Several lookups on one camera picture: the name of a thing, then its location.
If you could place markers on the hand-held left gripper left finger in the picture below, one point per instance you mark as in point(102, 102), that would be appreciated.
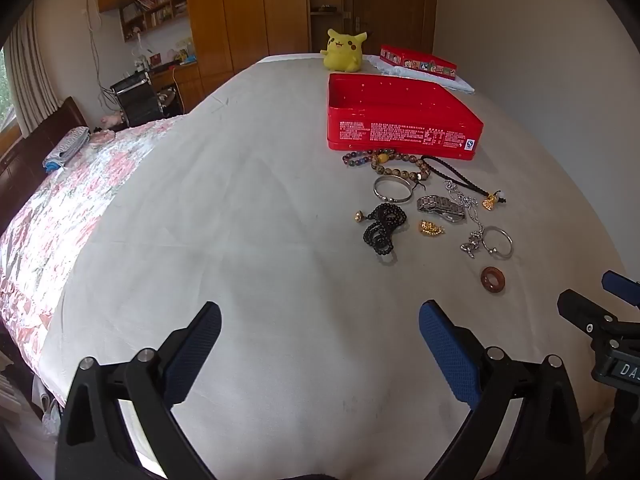
point(192, 345)

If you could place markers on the thin silver bangle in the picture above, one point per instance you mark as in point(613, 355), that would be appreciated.
point(510, 245)

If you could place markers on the grey folded cloth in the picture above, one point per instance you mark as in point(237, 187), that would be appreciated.
point(67, 147)

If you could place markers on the beige curtain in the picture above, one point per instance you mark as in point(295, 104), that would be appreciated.
point(30, 75)

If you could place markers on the wooden wall bookshelf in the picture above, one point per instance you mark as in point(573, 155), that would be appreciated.
point(150, 0)

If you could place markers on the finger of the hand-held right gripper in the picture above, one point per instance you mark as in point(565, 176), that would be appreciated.
point(582, 310)
point(622, 287)

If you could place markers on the yellow plush toy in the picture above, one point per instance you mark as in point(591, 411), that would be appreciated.
point(342, 50)

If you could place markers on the dark wooden headboard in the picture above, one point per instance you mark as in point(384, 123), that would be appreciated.
point(35, 145)

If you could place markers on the wooden desk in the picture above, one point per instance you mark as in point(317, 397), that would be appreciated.
point(187, 85)

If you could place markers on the floral blanket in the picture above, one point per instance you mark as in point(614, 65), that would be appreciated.
point(60, 220)

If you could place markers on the wooden wardrobe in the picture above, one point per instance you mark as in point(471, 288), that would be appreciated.
point(240, 15)

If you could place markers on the wooden door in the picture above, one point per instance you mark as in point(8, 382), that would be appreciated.
point(390, 5)

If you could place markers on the silver metal watch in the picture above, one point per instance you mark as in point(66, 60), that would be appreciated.
point(440, 206)

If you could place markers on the red tin box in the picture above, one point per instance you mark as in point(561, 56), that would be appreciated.
point(400, 110)

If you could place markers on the red printed tin lid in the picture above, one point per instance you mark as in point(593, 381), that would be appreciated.
point(417, 60)

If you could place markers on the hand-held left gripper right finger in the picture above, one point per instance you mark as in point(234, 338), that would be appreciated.
point(450, 355)

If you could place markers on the black office chair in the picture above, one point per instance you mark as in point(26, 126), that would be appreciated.
point(137, 97)

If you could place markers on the white folded cloth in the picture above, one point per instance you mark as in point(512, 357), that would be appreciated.
point(460, 84)

